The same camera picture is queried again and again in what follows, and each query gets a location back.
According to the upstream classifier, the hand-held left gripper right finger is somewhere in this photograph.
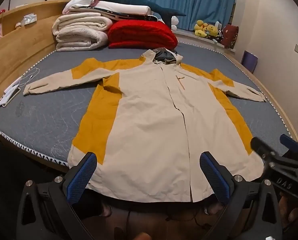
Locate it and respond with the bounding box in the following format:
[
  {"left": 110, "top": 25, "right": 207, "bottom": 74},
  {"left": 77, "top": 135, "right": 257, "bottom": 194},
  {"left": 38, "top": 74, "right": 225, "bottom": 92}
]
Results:
[{"left": 199, "top": 151, "right": 283, "bottom": 240}]

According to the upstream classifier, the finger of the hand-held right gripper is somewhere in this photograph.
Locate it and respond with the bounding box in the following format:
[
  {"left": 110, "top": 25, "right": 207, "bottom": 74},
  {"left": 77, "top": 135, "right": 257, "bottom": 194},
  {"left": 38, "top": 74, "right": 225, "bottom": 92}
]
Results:
[
  {"left": 250, "top": 137, "right": 290, "bottom": 170},
  {"left": 280, "top": 134, "right": 298, "bottom": 158}
]

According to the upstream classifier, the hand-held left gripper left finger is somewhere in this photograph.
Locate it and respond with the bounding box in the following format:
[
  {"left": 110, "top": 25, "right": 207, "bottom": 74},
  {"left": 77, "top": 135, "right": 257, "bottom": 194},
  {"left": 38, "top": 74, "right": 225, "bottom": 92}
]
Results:
[{"left": 16, "top": 151, "right": 98, "bottom": 240}]

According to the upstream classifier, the beige and yellow jacket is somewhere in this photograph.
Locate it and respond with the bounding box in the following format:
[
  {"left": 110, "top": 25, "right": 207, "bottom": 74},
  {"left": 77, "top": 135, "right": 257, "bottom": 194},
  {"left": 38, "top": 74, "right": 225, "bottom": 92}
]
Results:
[{"left": 22, "top": 48, "right": 267, "bottom": 203}]

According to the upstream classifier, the person's foot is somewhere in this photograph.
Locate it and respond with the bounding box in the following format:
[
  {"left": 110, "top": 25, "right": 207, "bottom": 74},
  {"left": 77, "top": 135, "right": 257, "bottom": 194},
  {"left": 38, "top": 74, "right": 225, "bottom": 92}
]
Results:
[
  {"left": 204, "top": 202, "right": 226, "bottom": 215},
  {"left": 99, "top": 200, "right": 113, "bottom": 217}
]

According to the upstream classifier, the grey-blue mattress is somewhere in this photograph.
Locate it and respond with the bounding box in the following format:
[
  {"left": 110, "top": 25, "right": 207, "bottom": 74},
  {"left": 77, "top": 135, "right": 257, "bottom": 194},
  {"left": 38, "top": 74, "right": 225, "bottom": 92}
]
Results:
[{"left": 0, "top": 41, "right": 293, "bottom": 173}]

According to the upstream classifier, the white phone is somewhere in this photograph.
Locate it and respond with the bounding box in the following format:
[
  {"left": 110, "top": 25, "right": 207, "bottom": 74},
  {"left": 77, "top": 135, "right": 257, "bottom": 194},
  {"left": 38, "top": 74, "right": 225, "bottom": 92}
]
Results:
[{"left": 0, "top": 87, "right": 21, "bottom": 108}]

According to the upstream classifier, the dark red bag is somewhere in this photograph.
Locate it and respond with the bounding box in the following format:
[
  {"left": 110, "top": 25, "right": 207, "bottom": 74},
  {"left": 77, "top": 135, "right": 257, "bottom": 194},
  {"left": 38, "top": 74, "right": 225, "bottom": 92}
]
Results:
[{"left": 220, "top": 24, "right": 239, "bottom": 49}]

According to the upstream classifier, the yellow plush toy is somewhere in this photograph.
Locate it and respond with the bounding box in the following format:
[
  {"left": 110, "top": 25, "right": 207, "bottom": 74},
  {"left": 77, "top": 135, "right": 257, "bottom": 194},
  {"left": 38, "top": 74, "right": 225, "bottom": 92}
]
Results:
[
  {"left": 194, "top": 20, "right": 210, "bottom": 38},
  {"left": 206, "top": 24, "right": 219, "bottom": 38}
]

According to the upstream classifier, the folded white fleece blanket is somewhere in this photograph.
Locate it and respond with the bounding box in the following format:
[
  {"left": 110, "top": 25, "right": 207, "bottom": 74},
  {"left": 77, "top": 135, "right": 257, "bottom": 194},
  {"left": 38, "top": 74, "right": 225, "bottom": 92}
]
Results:
[{"left": 52, "top": 13, "right": 113, "bottom": 52}]

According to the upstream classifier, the folded red blanket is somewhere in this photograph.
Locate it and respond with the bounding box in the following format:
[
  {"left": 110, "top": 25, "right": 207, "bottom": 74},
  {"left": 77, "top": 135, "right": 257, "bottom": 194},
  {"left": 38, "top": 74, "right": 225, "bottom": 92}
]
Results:
[{"left": 107, "top": 20, "right": 178, "bottom": 49}]

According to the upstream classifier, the blue curtain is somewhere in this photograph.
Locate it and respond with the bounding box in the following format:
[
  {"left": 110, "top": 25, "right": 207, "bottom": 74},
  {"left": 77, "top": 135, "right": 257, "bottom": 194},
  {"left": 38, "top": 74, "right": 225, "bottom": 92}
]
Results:
[{"left": 138, "top": 0, "right": 239, "bottom": 32}]

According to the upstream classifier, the tissue pack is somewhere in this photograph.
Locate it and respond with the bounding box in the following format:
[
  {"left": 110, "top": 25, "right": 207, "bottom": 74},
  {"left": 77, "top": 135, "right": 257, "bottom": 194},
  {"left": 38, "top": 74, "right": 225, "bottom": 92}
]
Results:
[{"left": 21, "top": 14, "right": 37, "bottom": 25}]

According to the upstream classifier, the dark folded cloth white trim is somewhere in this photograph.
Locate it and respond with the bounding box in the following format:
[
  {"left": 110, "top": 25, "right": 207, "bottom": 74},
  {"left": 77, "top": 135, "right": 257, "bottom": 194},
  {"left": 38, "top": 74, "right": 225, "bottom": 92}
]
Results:
[{"left": 101, "top": 8, "right": 164, "bottom": 22}]

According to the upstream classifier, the folded white duvet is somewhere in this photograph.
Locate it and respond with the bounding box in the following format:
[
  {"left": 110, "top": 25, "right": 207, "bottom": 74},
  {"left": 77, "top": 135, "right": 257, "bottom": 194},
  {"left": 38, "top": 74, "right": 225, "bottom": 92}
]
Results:
[{"left": 94, "top": 0, "right": 152, "bottom": 17}]

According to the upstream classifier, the pink and white cloth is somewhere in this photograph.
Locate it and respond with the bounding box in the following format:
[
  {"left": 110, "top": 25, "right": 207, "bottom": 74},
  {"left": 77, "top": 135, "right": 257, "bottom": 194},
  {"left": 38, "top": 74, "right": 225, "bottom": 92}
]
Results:
[{"left": 62, "top": 0, "right": 105, "bottom": 14}]

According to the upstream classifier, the dark teal shark plush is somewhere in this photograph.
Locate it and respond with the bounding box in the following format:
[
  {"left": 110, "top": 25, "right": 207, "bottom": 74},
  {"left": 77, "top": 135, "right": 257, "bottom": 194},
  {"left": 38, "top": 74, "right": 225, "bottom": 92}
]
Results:
[{"left": 102, "top": 0, "right": 187, "bottom": 28}]

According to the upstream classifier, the white cable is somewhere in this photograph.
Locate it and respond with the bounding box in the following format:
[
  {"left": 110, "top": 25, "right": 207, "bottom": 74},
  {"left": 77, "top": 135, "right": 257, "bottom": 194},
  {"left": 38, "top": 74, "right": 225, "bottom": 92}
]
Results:
[{"left": 19, "top": 67, "right": 40, "bottom": 90}]

